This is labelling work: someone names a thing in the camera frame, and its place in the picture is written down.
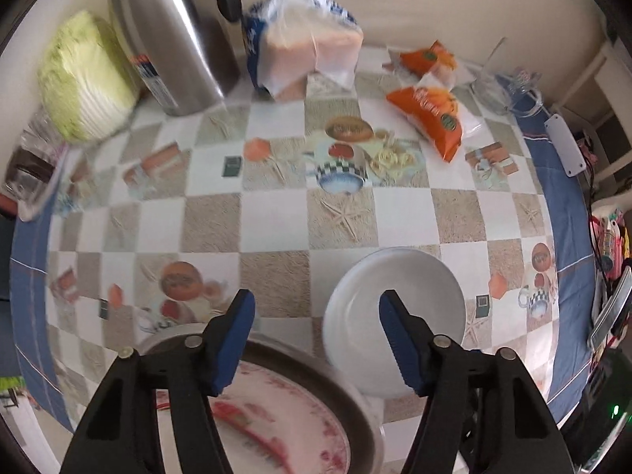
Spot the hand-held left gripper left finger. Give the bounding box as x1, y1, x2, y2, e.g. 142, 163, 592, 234
59, 289, 256, 474

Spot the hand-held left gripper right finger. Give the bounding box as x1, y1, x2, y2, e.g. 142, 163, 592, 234
378, 290, 576, 474

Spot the plain white rectangular bowl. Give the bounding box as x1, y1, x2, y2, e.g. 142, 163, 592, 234
322, 247, 466, 399

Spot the stainless steel basin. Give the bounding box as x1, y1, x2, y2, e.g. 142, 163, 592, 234
133, 322, 386, 474

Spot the pink floral round plate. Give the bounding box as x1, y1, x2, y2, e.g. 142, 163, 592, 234
155, 360, 352, 474

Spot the checkered printed tablecloth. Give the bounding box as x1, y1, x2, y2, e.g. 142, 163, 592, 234
10, 44, 598, 435

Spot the black device green light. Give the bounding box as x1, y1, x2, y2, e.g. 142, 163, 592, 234
563, 350, 632, 472

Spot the grey flat device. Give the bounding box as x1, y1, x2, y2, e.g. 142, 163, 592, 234
590, 267, 632, 349

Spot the orange snack packet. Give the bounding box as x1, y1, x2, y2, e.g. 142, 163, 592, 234
382, 40, 460, 82
385, 85, 482, 164

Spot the pink toy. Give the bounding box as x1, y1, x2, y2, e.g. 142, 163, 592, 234
590, 210, 625, 277

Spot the white oval tray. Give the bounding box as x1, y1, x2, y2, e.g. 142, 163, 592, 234
17, 143, 70, 223

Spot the white power strip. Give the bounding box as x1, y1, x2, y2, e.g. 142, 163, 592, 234
544, 113, 586, 177

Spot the glass cup with dark base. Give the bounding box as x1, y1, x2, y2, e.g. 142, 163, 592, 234
4, 148, 55, 203

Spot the clear glass mug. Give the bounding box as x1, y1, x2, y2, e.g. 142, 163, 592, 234
471, 37, 544, 117

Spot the clear glass cup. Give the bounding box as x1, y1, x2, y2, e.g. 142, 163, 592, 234
22, 109, 62, 151

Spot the napa cabbage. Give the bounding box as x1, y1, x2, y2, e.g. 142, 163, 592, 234
37, 10, 141, 144

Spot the bagged sliced bread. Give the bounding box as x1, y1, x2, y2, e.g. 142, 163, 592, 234
241, 0, 365, 102

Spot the stainless steel thermos jug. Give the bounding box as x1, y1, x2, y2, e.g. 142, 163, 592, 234
101, 0, 243, 117

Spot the white wooden stand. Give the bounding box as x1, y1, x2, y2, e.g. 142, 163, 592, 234
550, 42, 632, 183

